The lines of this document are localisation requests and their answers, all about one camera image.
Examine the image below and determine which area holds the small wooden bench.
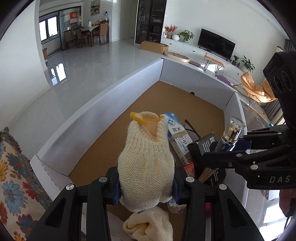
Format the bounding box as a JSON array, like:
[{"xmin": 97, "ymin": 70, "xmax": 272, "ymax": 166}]
[{"xmin": 203, "ymin": 55, "xmax": 225, "ymax": 76}]

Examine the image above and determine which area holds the glass perfume bottle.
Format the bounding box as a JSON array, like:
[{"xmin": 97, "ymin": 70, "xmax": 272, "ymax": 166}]
[{"xmin": 214, "ymin": 116, "xmax": 246, "ymax": 152}]

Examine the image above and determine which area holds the white cardboard storage box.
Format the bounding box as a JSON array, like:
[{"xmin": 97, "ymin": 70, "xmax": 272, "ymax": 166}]
[{"xmin": 31, "ymin": 59, "xmax": 245, "ymax": 198}]

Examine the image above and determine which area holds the black rectangular box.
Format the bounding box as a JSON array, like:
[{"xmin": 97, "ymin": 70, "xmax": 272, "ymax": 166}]
[{"xmin": 195, "ymin": 133, "xmax": 226, "ymax": 186}]

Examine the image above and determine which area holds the green potted plant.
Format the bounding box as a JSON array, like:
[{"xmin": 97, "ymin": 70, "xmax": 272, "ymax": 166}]
[{"xmin": 179, "ymin": 30, "xmax": 195, "ymax": 43}]

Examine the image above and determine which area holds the cream knitted cloth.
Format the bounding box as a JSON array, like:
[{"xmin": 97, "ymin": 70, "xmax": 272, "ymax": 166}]
[{"xmin": 123, "ymin": 206, "xmax": 173, "ymax": 240}]

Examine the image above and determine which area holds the dark glass display cabinet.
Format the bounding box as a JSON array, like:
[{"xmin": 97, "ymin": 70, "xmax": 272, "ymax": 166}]
[{"xmin": 135, "ymin": 0, "xmax": 167, "ymax": 44}]

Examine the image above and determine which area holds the red flower vase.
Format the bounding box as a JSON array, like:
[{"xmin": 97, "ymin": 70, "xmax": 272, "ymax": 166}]
[{"xmin": 165, "ymin": 25, "xmax": 178, "ymax": 39}]

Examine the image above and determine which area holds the white tv cabinet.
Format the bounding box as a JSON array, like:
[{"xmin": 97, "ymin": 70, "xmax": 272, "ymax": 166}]
[{"xmin": 161, "ymin": 38, "xmax": 243, "ymax": 84}]

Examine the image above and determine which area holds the dining table with chairs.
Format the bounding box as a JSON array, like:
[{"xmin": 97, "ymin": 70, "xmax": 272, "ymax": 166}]
[{"xmin": 64, "ymin": 21, "xmax": 110, "ymax": 48}]

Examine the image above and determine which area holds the tan leather lounge chair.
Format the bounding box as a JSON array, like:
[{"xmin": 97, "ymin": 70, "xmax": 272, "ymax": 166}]
[{"xmin": 233, "ymin": 72, "xmax": 277, "ymax": 106}]

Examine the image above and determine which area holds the round wooden tray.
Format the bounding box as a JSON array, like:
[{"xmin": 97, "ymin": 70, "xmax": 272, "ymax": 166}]
[{"xmin": 164, "ymin": 51, "xmax": 190, "ymax": 63}]

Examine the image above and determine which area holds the cream knitted glove bundle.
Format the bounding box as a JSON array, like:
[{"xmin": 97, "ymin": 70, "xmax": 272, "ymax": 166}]
[{"xmin": 117, "ymin": 111, "xmax": 175, "ymax": 212}]

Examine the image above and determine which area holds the blue white toothpaste box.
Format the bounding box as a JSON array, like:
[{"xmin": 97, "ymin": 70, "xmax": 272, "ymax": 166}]
[{"xmin": 162, "ymin": 113, "xmax": 193, "ymax": 166}]

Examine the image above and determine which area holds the brown cardboard box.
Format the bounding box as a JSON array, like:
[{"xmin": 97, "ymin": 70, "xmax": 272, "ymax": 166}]
[{"xmin": 140, "ymin": 41, "xmax": 169, "ymax": 55}]

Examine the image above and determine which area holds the floral cushion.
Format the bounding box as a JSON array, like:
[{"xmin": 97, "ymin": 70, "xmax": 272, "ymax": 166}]
[{"xmin": 1, "ymin": 128, "xmax": 52, "ymax": 240}]

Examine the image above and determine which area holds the black flat television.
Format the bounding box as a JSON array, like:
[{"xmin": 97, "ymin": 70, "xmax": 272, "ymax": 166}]
[{"xmin": 198, "ymin": 29, "xmax": 235, "ymax": 59}]

